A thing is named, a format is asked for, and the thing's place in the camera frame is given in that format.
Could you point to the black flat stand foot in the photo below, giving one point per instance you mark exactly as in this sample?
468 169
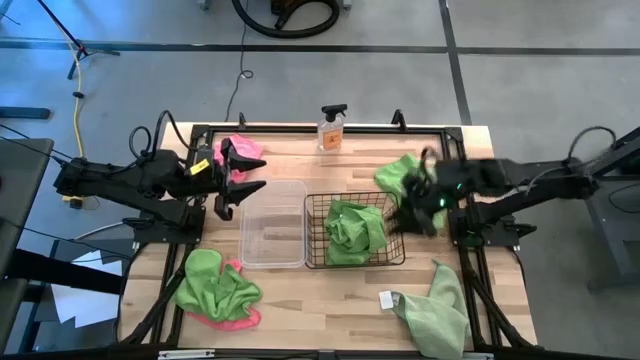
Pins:
25 113

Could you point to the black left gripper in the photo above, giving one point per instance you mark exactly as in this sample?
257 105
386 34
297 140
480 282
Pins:
224 185

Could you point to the silver metal bracket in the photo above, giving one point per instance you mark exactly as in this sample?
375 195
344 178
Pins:
185 354
482 356

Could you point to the clear plastic bin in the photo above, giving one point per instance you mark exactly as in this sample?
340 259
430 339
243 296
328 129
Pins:
272 225

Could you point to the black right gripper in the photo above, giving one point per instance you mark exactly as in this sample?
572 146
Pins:
430 187

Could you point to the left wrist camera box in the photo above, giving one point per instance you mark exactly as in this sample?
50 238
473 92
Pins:
205 152

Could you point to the light pink microfiber towel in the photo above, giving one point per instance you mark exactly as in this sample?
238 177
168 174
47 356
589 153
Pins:
250 147

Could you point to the hot pink microfiber towel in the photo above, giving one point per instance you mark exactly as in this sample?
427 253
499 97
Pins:
235 324

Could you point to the black frame clamp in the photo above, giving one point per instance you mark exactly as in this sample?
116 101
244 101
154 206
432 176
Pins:
398 119
242 121

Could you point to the pale green microfiber towel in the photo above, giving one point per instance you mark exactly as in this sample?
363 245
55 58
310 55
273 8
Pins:
435 320

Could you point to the dark grey side table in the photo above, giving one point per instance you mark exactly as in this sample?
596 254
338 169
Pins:
20 200

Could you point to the white paper sheets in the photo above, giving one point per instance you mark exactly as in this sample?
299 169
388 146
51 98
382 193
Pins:
80 300

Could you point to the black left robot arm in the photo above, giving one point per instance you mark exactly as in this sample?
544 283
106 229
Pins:
125 182

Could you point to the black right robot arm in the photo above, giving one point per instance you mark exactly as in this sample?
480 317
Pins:
525 182

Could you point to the clear spray bottle orange label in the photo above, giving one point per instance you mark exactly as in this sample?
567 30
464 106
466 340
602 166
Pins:
331 132

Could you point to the dark grey equipment stand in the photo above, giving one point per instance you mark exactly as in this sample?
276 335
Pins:
615 225

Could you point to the black tripod stand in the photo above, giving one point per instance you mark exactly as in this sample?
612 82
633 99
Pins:
70 35

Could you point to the bright green microfiber towel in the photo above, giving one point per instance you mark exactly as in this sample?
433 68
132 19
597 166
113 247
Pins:
395 172
215 287
355 232

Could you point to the black aluminium table frame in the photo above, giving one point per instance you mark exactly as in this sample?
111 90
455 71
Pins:
300 129

